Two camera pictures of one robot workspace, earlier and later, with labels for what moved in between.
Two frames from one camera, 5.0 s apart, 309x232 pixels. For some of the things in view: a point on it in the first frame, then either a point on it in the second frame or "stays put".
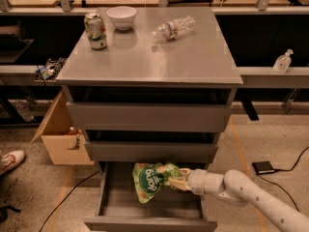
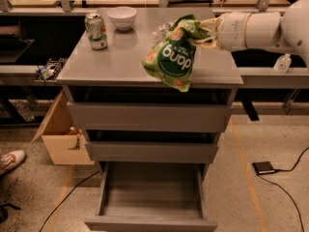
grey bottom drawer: x=120 y=209 stays put
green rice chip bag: x=150 y=178 → x=172 y=55
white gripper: x=195 y=180 → x=232 y=31
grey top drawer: x=145 y=116 stays put
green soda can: x=96 y=30 stays put
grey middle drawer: x=152 y=151 stays put
